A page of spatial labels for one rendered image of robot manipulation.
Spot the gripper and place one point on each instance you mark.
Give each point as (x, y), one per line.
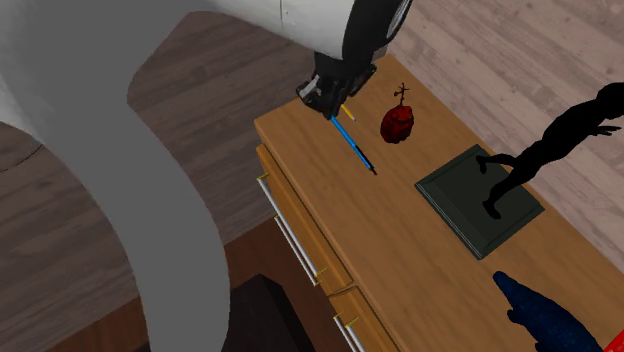
(336, 80)

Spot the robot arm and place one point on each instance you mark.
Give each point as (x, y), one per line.
(146, 195)

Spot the yellow pencil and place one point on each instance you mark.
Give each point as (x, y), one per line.
(348, 112)

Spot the blue pen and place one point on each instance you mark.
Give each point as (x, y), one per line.
(351, 142)

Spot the red fruit with stem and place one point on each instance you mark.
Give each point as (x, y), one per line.
(397, 124)

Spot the wooden chest of drawers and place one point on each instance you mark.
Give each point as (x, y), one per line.
(390, 229)

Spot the black figure on dark base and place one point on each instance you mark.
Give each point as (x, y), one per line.
(463, 204)

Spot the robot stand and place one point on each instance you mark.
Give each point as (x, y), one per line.
(263, 317)

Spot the dark blue figure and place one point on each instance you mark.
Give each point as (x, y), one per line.
(541, 317)

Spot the red object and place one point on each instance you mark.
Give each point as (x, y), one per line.
(616, 348)

